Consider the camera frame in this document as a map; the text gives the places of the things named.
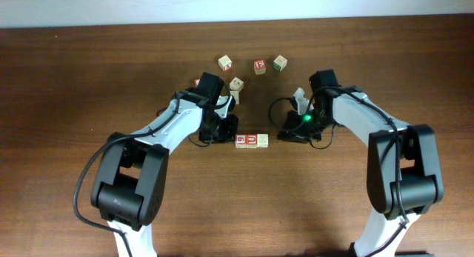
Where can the wooden block top left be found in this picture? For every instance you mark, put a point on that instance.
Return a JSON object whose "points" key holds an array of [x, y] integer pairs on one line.
{"points": [[225, 63]]}

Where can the red U wooden block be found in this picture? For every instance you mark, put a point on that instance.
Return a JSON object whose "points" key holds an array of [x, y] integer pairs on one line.
{"points": [[251, 141]]}

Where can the red E wooden block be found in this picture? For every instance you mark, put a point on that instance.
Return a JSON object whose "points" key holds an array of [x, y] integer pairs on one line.
{"points": [[259, 67]]}

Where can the plain picture wooden block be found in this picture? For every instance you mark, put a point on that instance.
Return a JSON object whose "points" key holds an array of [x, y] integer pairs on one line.
{"points": [[236, 84]]}

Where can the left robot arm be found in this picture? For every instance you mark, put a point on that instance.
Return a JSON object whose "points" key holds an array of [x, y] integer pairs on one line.
{"points": [[129, 186]]}

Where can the red 9 wooden block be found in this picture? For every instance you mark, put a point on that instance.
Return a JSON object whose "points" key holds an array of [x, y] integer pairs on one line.
{"points": [[241, 141]]}

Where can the Z wooden block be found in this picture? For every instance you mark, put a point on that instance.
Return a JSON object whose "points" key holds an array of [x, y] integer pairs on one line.
{"points": [[262, 140]]}

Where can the ice cream wooden block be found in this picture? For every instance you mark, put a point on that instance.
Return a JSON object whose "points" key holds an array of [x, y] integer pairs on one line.
{"points": [[235, 95]]}

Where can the green sided wooden block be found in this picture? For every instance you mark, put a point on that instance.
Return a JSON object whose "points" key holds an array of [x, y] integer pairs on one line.
{"points": [[279, 63]]}

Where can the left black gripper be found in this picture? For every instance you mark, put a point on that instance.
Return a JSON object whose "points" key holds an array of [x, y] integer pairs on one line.
{"points": [[227, 135]]}

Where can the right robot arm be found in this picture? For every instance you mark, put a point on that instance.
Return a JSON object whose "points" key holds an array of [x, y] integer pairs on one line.
{"points": [[403, 168]]}

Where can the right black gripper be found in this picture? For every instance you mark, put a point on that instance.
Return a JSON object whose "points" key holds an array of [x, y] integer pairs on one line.
{"points": [[293, 130]]}

